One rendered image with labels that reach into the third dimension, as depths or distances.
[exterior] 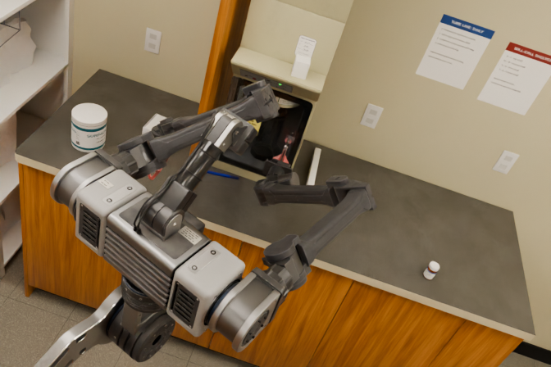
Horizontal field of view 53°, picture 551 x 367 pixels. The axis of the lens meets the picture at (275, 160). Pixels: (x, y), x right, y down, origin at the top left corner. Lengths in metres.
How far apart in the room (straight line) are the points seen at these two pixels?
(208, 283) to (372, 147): 1.60
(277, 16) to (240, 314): 1.07
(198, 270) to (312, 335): 1.37
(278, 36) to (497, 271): 1.29
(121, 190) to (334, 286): 1.15
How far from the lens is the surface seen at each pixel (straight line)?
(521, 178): 2.75
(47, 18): 2.83
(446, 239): 2.45
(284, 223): 2.17
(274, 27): 1.93
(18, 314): 2.95
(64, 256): 2.63
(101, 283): 2.66
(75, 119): 2.22
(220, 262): 1.20
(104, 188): 1.31
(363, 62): 2.41
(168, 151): 1.50
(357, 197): 1.54
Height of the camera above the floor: 2.44
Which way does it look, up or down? 38 degrees down
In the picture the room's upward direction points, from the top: 18 degrees clockwise
